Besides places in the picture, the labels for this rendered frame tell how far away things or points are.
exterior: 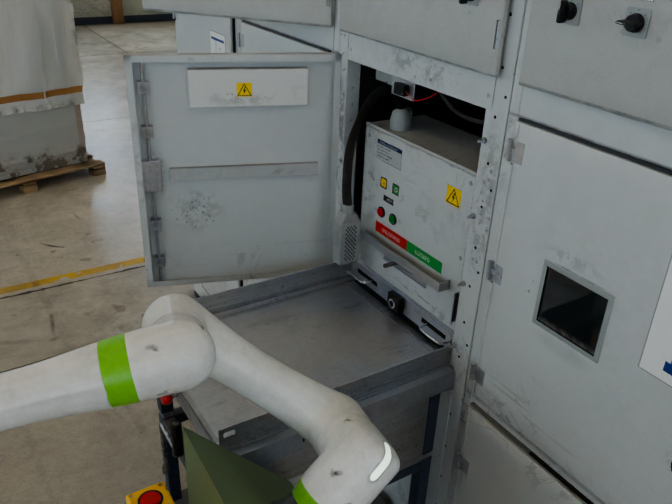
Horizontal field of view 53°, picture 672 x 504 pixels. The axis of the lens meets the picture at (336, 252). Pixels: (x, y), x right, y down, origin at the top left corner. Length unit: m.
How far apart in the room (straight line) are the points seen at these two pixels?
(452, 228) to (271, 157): 0.65
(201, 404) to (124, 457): 1.17
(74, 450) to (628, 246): 2.27
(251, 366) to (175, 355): 0.25
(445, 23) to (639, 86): 0.53
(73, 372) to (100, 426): 1.92
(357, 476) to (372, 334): 0.79
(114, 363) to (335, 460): 0.44
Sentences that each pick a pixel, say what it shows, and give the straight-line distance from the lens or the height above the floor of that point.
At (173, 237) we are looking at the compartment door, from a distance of 2.21.
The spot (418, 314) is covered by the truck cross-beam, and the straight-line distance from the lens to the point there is 2.00.
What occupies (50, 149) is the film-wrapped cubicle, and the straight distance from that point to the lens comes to 5.55.
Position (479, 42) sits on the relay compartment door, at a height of 1.71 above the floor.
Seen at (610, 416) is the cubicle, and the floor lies 1.05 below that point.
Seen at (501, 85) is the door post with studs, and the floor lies 1.63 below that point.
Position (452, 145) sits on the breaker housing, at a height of 1.39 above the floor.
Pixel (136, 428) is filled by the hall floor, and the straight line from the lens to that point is 3.01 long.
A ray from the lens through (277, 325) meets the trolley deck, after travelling 2.02.
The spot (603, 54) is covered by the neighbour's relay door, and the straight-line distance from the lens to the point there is 1.35.
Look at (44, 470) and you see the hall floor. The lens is 2.93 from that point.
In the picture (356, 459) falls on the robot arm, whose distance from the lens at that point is 1.27.
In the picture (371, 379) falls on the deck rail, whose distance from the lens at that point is 1.74.
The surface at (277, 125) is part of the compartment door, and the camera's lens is 2.10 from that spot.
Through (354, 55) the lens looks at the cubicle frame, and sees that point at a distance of 2.00.
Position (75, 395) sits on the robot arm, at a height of 1.27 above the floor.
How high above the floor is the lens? 1.97
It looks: 27 degrees down
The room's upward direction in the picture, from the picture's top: 2 degrees clockwise
